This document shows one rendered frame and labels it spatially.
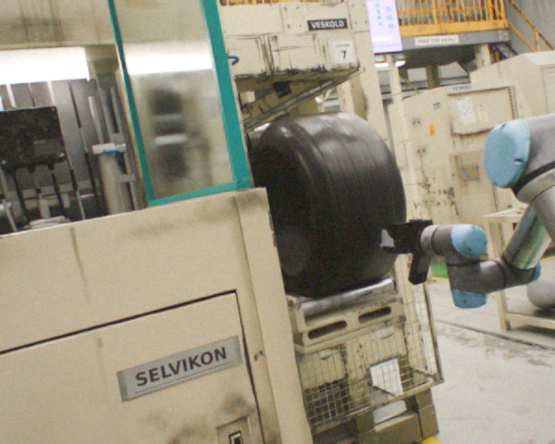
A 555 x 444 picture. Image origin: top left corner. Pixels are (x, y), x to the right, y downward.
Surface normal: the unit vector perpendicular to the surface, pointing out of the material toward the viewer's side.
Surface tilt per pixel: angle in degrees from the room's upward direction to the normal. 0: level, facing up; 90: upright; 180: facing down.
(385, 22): 90
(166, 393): 90
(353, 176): 76
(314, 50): 90
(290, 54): 90
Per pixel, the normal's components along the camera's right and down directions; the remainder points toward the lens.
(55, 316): 0.42, -0.01
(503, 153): -0.98, 0.07
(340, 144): 0.25, -0.57
